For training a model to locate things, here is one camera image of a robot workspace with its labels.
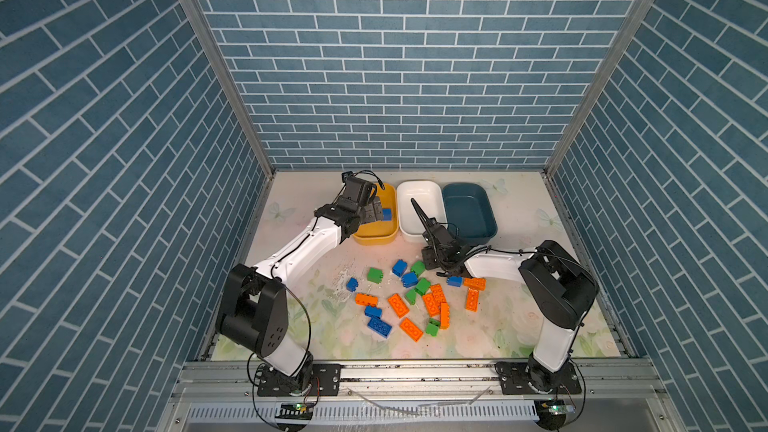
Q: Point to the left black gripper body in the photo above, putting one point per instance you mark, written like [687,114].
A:
[367,213]

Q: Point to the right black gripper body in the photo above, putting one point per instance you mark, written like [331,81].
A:
[431,261]

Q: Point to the green lego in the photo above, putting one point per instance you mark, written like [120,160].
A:
[375,275]
[418,268]
[433,327]
[411,296]
[423,286]

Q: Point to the orange lego horizontal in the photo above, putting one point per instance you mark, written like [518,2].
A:
[478,284]

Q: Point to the orange lego vertical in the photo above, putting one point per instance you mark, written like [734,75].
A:
[472,300]

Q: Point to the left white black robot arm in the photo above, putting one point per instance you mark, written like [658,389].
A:
[253,310]

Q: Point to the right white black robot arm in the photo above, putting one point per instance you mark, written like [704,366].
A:
[563,290]

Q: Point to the yellow plastic container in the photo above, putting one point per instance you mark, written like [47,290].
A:
[381,232]

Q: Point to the orange lego centre upper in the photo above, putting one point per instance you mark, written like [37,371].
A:
[437,291]

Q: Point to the dark teal plastic container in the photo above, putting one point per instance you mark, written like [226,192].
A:
[469,212]

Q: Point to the orange lego centre lower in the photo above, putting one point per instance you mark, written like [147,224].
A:
[432,305]

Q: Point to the orange lego standing right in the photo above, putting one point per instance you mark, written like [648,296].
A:
[444,316]

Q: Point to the orange lego centre left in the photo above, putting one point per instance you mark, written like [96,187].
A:
[398,305]

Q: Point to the green lego bottom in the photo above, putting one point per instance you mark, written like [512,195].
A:
[433,327]

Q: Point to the small blue lego far left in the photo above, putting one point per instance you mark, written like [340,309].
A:
[352,285]

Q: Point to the small blue lego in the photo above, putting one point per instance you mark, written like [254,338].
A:
[373,312]
[352,285]

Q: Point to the orange lego bottom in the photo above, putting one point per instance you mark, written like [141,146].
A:
[411,329]

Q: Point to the small blue lego lower left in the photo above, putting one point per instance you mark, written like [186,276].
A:
[373,312]

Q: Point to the large blue lego bottom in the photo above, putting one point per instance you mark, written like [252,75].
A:
[380,327]

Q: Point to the white vent grille strip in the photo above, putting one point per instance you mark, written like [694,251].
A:
[360,412]

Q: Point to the right circuit board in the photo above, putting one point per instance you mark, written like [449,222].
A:
[553,414]

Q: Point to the circuit board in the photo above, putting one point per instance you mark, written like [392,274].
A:
[294,411]
[553,414]

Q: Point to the left circuit board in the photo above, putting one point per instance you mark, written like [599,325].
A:
[294,411]

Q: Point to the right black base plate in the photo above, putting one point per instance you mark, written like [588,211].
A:
[513,379]

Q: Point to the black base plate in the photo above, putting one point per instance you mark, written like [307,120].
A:
[317,379]
[513,379]

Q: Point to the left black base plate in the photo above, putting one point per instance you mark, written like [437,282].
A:
[317,379]

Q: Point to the aluminium front rail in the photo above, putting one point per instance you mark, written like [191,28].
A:
[613,378]

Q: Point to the right aluminium corner post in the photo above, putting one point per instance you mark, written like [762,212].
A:
[619,45]

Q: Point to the aluminium corner post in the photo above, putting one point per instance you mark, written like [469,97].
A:
[619,45]
[205,36]

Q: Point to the left aluminium corner post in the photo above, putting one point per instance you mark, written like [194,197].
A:
[205,36]

